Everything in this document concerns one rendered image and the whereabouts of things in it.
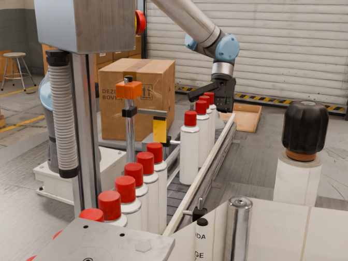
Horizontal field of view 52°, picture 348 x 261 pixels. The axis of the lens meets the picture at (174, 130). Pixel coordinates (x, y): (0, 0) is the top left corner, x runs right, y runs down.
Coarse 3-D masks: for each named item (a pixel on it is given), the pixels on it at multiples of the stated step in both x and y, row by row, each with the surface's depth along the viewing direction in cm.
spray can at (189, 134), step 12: (192, 120) 92; (180, 132) 95; (192, 132) 92; (180, 144) 96; (192, 144) 93; (180, 156) 96; (192, 156) 95; (180, 168) 98; (192, 168) 96; (180, 180) 99; (192, 180) 97
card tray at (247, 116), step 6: (234, 108) 183; (240, 108) 182; (246, 108) 181; (252, 108) 180; (258, 108) 179; (222, 114) 176; (228, 114) 176; (240, 114) 176; (246, 114) 177; (252, 114) 177; (258, 114) 165; (228, 120) 168; (234, 120) 168; (240, 120) 168; (246, 120) 168; (252, 120) 168; (258, 120) 169; (240, 126) 159; (246, 126) 160; (252, 126) 160; (252, 132) 153
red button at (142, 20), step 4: (136, 12) 56; (140, 12) 56; (136, 16) 56; (140, 16) 55; (140, 20) 55; (144, 20) 56; (140, 24) 56; (144, 24) 56; (136, 28) 57; (140, 28) 56; (144, 28) 57; (136, 32) 57; (140, 32) 57
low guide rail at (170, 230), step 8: (232, 120) 143; (224, 128) 132; (224, 136) 128; (216, 144) 117; (208, 160) 106; (200, 176) 96; (192, 184) 91; (192, 192) 88; (184, 200) 84; (184, 208) 82; (176, 216) 78; (168, 224) 75; (176, 224) 77; (168, 232) 72
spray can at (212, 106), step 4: (208, 92) 114; (212, 96) 112; (212, 100) 113; (212, 104) 113; (212, 108) 113; (212, 112) 113; (212, 116) 113; (212, 120) 114; (212, 124) 115; (212, 128) 115; (212, 132) 116; (212, 136) 116; (212, 140) 117; (212, 144) 117; (212, 148) 118
